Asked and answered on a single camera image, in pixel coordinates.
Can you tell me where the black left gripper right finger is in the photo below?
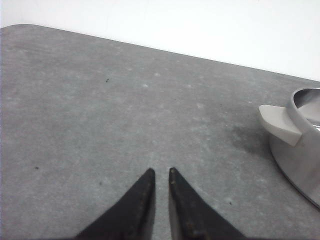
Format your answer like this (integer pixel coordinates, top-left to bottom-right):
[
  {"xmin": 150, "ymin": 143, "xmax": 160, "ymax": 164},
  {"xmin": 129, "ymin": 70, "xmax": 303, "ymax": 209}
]
[{"xmin": 168, "ymin": 167, "xmax": 246, "ymax": 240}]

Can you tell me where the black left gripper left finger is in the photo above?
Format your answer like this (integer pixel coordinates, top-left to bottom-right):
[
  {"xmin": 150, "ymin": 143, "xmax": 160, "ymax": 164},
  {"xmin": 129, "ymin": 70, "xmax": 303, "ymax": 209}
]
[{"xmin": 75, "ymin": 168, "xmax": 156, "ymax": 240}]

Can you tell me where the dark grey table mat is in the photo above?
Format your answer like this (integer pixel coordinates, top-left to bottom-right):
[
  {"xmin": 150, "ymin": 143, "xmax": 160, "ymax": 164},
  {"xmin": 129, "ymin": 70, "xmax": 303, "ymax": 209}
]
[{"xmin": 0, "ymin": 24, "xmax": 320, "ymax": 240}]

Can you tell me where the stainless steel steamer pot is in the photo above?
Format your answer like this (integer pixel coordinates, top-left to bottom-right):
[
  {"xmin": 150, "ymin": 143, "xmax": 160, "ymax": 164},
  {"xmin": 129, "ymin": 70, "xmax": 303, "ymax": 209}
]
[{"xmin": 258, "ymin": 87, "xmax": 320, "ymax": 207}]

